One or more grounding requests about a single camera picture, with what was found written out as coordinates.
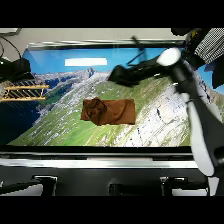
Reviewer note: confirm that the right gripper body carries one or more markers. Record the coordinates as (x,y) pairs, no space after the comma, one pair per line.
(122,75)

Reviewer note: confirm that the brown garment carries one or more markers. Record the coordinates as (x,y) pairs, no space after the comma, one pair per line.
(111,111)

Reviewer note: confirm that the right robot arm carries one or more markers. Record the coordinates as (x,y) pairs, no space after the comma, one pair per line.
(200,126)

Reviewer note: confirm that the checked shirt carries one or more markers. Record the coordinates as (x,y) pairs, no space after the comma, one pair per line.
(211,45)

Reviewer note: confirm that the black garment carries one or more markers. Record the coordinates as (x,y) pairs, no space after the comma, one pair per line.
(218,75)

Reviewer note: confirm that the silver frame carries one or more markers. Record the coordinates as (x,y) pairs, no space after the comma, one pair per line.
(100,163)

